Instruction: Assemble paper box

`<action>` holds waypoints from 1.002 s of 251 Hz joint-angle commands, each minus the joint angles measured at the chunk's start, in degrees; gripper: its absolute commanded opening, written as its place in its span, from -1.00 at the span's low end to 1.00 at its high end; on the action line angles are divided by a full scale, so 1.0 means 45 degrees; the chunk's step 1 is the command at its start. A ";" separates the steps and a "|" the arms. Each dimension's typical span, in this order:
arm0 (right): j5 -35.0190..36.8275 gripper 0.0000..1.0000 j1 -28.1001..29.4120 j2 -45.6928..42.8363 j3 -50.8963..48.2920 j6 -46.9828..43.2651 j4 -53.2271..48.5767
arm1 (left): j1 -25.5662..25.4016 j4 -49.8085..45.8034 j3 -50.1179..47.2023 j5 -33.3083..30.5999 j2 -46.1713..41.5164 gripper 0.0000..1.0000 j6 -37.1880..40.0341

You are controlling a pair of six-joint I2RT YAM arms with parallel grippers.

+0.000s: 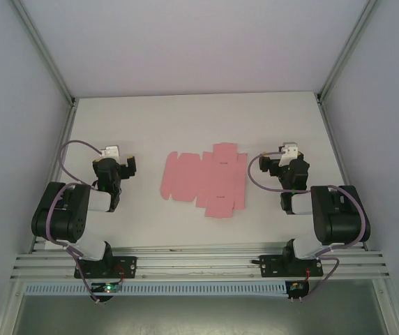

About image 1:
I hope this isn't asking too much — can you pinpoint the pink paper box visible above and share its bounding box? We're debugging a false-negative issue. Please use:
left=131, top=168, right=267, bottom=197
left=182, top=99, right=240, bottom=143
left=160, top=142, right=248, bottom=219

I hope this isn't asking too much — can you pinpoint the left green circuit board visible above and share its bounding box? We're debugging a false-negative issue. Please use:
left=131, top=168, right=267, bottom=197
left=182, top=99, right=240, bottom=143
left=93, top=282, right=122, bottom=294

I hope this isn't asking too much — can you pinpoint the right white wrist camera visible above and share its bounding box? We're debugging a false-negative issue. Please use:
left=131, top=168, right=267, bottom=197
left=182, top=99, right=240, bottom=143
left=278, top=142, right=299, bottom=168

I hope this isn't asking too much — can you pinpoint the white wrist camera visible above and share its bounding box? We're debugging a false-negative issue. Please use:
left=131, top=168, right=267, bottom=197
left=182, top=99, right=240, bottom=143
left=100, top=145, right=121, bottom=159
left=278, top=142, right=299, bottom=168

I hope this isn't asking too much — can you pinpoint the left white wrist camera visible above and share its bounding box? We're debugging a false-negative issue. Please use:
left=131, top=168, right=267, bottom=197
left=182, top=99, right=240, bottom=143
left=100, top=145, right=121, bottom=159

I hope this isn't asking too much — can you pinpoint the right aluminium side rail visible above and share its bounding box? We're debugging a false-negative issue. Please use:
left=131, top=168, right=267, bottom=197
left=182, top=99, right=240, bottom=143
left=319, top=100, right=370, bottom=251

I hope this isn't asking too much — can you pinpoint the aluminium side rail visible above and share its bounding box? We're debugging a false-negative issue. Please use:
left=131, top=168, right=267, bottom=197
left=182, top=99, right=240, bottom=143
left=28, top=100, right=79, bottom=253
left=319, top=100, right=370, bottom=251

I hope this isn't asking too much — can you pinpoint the left aluminium side rail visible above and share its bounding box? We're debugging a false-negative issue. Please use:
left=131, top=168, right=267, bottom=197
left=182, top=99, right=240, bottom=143
left=28, top=100, right=79, bottom=253

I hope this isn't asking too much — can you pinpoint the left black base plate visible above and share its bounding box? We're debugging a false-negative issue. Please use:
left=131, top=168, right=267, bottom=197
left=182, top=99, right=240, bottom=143
left=73, top=255, right=138, bottom=280

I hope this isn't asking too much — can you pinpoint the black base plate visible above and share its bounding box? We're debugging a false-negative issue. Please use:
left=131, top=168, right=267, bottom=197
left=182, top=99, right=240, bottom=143
left=73, top=255, right=138, bottom=280
left=259, top=254, right=324, bottom=279

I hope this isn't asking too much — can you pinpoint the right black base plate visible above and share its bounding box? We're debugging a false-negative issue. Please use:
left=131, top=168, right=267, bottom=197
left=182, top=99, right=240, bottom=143
left=259, top=254, right=324, bottom=279

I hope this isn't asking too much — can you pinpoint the aluminium mounting rail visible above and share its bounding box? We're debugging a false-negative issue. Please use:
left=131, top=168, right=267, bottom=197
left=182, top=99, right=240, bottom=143
left=10, top=243, right=391, bottom=281

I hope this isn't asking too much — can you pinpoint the right aluminium frame post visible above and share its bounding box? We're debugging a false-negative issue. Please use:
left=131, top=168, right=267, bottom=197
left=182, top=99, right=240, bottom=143
left=315, top=0, right=379, bottom=105

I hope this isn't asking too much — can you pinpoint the aluminium frame post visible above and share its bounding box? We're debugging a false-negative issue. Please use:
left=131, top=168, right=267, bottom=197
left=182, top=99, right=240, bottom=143
left=315, top=0, right=379, bottom=105
left=10, top=0, right=79, bottom=107

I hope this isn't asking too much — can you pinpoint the white slotted cable duct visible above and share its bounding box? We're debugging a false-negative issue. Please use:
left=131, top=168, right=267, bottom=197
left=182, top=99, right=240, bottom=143
left=23, top=281, right=288, bottom=298

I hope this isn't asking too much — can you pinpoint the left aluminium frame post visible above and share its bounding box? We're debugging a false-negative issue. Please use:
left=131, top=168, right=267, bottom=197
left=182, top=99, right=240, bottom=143
left=10, top=0, right=79, bottom=107

